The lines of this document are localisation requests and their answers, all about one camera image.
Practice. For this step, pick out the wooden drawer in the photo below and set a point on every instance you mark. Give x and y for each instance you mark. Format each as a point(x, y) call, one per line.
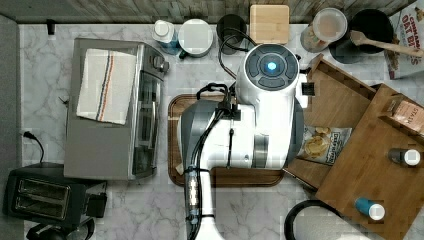
point(340, 99)

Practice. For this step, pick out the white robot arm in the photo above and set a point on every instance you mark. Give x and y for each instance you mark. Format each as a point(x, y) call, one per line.
point(257, 123)

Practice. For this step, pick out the wooden drawer cabinet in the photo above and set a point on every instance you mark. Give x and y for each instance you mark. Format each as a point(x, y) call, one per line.
point(363, 170)

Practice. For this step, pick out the wooden cutting board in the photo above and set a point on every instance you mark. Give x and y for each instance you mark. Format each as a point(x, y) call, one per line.
point(221, 177)

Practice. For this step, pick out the white lidded mug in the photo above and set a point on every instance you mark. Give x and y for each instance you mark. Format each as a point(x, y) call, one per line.
point(195, 38)

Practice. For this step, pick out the black cup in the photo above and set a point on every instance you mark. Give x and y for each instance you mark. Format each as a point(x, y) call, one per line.
point(230, 27)

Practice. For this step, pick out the white blue pill bottle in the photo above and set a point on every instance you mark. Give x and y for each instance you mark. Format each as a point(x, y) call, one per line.
point(165, 35)

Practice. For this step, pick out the teal canister bamboo lid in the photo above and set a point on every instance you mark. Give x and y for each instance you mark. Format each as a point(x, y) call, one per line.
point(269, 23)

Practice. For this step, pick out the chips bag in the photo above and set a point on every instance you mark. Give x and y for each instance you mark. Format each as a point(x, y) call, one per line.
point(323, 144)

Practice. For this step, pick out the striped white dish towel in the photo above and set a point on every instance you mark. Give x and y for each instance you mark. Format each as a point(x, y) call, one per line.
point(106, 87)

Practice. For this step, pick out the silver toaster oven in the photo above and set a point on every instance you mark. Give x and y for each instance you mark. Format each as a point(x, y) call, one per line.
point(108, 151)

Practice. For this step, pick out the paper towel roll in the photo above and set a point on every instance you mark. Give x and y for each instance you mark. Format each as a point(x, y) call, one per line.
point(315, 220)

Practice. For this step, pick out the black slot toaster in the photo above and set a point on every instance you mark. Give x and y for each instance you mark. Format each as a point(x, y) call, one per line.
point(41, 193)

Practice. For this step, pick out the black utensil crock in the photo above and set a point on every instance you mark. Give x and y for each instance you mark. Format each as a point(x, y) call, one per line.
point(374, 24)

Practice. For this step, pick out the stash tea bag box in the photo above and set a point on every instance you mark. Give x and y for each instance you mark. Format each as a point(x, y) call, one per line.
point(407, 113)

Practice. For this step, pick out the dark spice bottle white cap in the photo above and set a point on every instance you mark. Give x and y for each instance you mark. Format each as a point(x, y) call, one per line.
point(409, 157)

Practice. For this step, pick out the cinnamon oat cereal box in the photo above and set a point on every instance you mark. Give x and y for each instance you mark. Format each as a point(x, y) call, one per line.
point(408, 27)

